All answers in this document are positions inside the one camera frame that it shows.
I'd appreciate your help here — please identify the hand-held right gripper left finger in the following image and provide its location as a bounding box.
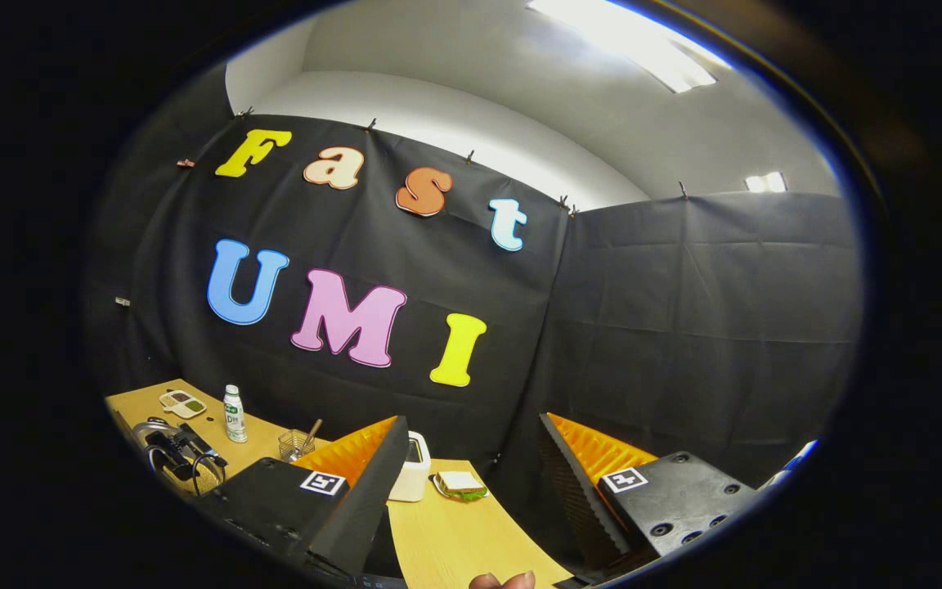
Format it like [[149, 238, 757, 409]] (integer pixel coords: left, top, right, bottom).
[[193, 416, 411, 580]]

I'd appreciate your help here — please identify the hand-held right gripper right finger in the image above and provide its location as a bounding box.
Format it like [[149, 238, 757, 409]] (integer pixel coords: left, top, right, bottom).
[[538, 411, 758, 573]]

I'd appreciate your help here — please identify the stainless steel pot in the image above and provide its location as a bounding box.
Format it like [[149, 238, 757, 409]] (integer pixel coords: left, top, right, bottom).
[[132, 416, 229, 497]]

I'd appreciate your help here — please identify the white toaster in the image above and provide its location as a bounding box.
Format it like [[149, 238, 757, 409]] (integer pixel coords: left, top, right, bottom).
[[389, 431, 431, 502]]

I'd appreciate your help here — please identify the sandwich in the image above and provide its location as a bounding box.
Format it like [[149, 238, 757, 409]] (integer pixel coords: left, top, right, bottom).
[[433, 471, 488, 501]]

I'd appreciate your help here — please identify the white drink bottle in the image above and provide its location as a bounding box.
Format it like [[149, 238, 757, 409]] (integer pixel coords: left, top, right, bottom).
[[223, 384, 248, 443]]

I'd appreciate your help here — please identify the black backdrop cloth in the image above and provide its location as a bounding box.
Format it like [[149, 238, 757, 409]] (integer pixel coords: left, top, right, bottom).
[[83, 65, 864, 565]]

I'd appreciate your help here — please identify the white divided bean dish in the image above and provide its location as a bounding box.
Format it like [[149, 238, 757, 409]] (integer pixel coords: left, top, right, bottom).
[[159, 390, 207, 420]]

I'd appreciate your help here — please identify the wire utensil holder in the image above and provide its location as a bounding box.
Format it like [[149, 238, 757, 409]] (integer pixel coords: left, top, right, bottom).
[[279, 429, 316, 463]]

